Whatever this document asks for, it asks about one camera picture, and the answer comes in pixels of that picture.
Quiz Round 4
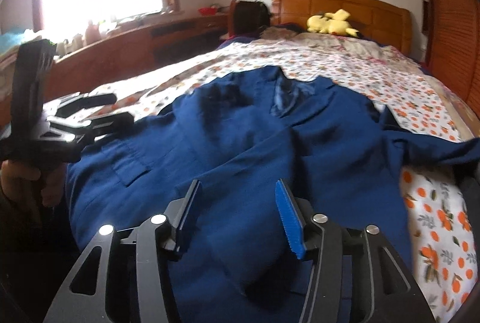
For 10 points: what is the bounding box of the orange-print floral bedsheet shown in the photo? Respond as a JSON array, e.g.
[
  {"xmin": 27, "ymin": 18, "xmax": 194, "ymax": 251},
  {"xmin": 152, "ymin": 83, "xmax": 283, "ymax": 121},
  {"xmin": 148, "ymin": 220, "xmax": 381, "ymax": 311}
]
[{"xmin": 42, "ymin": 33, "xmax": 475, "ymax": 323}]

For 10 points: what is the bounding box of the long wooden desk cabinet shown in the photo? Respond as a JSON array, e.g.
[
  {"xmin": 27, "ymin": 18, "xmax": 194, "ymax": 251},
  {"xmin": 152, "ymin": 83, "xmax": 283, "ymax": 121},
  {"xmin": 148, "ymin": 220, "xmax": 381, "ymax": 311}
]
[{"xmin": 0, "ymin": 12, "xmax": 230, "ymax": 129}]

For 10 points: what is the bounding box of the wooden bed headboard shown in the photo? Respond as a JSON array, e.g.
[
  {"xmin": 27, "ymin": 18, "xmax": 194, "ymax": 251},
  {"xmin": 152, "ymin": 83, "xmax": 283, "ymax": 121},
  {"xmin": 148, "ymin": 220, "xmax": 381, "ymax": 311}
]
[{"xmin": 271, "ymin": 0, "xmax": 413, "ymax": 56}]

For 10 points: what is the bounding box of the wooden louvered wardrobe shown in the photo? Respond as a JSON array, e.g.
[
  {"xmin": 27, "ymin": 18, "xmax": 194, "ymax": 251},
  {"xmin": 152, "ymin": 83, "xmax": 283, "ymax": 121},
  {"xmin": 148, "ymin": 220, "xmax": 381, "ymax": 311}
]
[{"xmin": 426, "ymin": 0, "xmax": 479, "ymax": 113}]

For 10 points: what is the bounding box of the dark backpack on chair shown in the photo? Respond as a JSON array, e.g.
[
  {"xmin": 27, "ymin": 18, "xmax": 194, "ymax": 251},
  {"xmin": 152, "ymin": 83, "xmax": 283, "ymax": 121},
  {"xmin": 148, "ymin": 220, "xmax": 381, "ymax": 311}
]
[{"xmin": 228, "ymin": 0, "xmax": 272, "ymax": 39}]

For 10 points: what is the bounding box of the person's left hand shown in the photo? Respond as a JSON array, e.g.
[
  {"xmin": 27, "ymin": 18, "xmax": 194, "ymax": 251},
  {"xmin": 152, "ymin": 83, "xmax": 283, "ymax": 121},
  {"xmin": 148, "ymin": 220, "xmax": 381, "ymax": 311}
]
[{"xmin": 1, "ymin": 160, "xmax": 67, "ymax": 208}]

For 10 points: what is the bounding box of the red bowl on desk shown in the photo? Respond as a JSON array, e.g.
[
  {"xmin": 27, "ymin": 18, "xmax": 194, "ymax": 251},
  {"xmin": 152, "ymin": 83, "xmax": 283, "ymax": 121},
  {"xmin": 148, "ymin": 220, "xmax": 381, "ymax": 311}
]
[{"xmin": 198, "ymin": 6, "xmax": 218, "ymax": 16}]

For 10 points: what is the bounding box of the navy blue suit jacket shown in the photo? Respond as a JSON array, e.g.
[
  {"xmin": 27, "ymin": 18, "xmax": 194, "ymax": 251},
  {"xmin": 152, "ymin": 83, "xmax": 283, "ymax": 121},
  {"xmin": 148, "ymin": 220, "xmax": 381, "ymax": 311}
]
[{"xmin": 65, "ymin": 66, "xmax": 479, "ymax": 322}]

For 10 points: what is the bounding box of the yellow plush toy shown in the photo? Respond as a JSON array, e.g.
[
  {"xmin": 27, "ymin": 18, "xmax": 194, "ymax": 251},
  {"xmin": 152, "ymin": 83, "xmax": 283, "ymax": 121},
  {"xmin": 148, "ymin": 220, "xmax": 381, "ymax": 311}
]
[{"xmin": 307, "ymin": 9, "xmax": 363, "ymax": 38}]

